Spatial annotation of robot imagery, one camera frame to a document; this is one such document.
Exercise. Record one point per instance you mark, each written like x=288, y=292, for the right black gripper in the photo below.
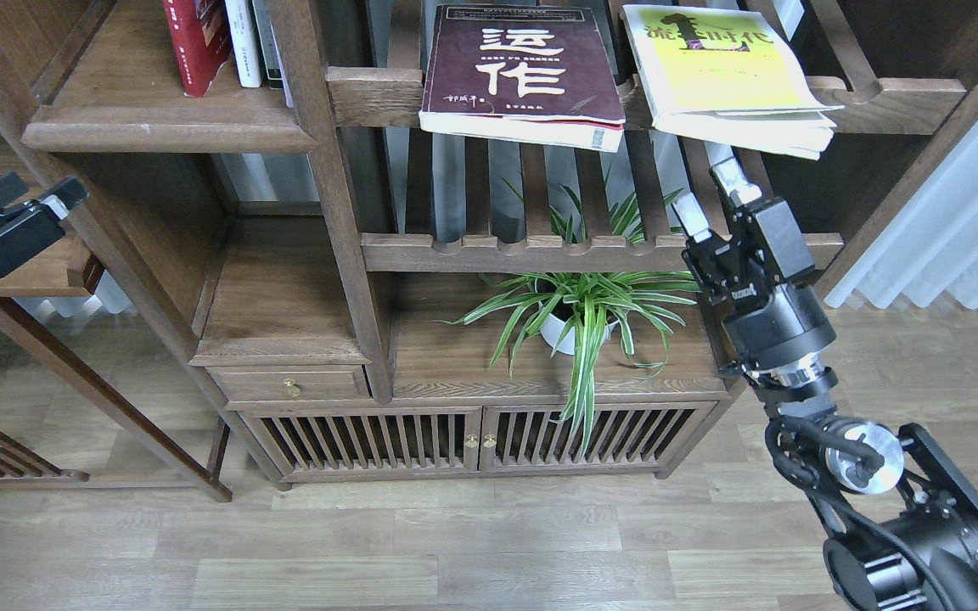
x=777, y=327

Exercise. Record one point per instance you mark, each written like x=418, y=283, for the yellow green cover book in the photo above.
x=725, y=76

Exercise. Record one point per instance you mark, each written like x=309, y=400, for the red cover book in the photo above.
x=201, y=42

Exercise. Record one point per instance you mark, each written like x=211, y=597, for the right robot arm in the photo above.
x=901, y=519

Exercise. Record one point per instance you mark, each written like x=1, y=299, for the green spider plant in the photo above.
x=529, y=298

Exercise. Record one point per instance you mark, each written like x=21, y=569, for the white plant pot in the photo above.
x=580, y=326

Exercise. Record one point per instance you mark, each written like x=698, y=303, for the white curtain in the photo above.
x=929, y=252

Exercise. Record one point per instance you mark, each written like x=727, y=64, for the wooden side furniture left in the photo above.
x=66, y=269

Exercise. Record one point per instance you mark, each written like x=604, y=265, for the dark red book white characters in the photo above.
x=521, y=73

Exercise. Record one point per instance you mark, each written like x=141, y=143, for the white upright book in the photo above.
x=245, y=44

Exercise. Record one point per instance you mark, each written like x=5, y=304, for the dark upright book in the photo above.
x=268, y=45

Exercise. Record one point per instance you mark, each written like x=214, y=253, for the brass drawer knob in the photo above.
x=291, y=388

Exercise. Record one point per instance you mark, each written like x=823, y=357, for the brass cabinet door knobs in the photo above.
x=484, y=441

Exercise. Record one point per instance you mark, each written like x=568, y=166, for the dark wooden bookshelf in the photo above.
x=315, y=242

